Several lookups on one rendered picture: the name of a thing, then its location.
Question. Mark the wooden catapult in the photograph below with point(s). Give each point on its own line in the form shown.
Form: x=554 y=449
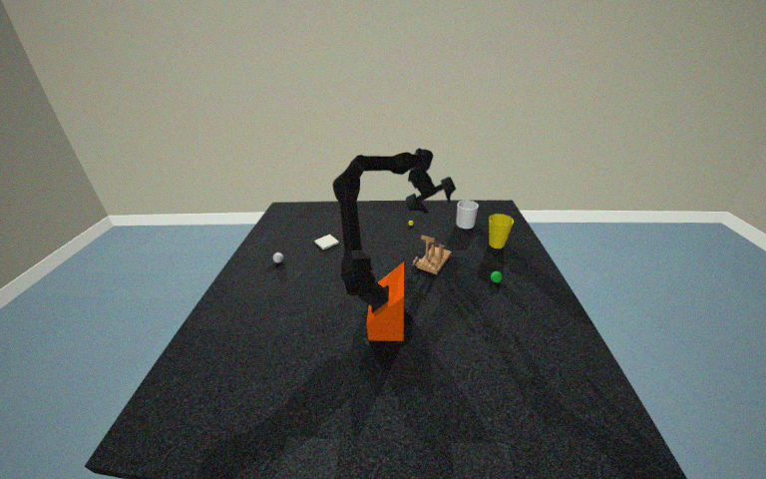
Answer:
x=434 y=259

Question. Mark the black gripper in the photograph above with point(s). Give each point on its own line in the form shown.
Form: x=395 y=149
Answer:
x=427 y=191

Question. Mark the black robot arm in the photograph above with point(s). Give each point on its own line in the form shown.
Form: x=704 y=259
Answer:
x=356 y=266

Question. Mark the white cup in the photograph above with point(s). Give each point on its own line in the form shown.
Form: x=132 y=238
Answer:
x=466 y=214

